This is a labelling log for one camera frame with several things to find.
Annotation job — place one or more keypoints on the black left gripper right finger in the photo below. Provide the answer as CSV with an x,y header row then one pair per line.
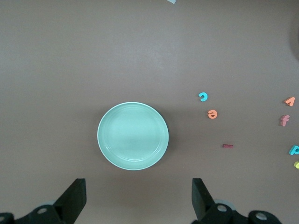
x,y
205,207

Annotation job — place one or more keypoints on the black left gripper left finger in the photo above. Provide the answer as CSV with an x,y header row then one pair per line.
x,y
70,205

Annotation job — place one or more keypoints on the dark red foam letter l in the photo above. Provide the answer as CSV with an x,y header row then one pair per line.
x,y
227,146

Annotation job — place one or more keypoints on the orange foam letter e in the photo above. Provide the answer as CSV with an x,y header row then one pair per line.
x,y
208,114

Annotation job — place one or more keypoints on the teal foam letter c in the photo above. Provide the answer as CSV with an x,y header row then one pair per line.
x,y
203,93

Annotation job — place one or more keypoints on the green plate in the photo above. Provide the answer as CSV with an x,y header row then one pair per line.
x,y
132,135

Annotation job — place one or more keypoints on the yellow foam letter s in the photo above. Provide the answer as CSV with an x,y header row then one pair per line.
x,y
296,164

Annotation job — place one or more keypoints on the teal foam letter p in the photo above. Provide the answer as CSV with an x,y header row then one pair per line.
x,y
291,151

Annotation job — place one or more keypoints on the orange foam letter f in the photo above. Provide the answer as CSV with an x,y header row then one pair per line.
x,y
284,121

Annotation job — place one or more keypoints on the brown table cover sheet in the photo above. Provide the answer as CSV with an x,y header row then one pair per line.
x,y
70,70

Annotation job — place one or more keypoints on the orange foam letter v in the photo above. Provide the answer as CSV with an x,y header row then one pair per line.
x,y
292,102

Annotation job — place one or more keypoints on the white paper scrap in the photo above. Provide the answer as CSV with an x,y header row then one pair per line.
x,y
171,1

